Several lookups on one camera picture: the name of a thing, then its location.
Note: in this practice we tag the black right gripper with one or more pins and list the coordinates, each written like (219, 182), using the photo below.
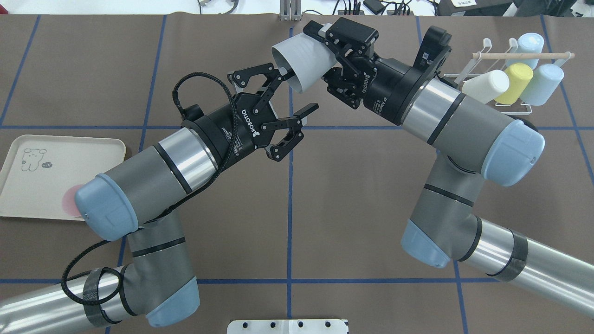
(386, 89)

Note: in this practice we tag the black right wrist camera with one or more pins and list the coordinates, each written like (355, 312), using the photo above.
(345, 31)

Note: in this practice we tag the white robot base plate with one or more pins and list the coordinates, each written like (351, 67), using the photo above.
(289, 326)

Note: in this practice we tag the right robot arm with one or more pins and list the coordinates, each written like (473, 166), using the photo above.
(474, 143)

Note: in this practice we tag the white wire cup rack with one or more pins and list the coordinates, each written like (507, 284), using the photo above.
(485, 60)

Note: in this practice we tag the grey plastic cup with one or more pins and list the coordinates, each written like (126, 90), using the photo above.
(308, 58)

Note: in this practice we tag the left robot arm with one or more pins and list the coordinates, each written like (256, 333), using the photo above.
(142, 265)

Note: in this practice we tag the pale green white cup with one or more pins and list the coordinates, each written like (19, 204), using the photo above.
(487, 87)

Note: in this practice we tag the yellow plastic cup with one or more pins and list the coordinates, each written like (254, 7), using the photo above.
(519, 75)

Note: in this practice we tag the light blue plastic cup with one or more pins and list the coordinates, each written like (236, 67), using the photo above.
(546, 79)

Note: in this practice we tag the pink plastic cup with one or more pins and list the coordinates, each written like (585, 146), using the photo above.
(68, 203)

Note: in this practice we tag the grey aluminium frame post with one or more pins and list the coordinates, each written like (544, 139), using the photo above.
(290, 10)

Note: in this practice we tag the cream rabbit tray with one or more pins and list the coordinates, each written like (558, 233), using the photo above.
(40, 168)

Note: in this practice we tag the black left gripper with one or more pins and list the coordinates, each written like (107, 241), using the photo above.
(222, 131)

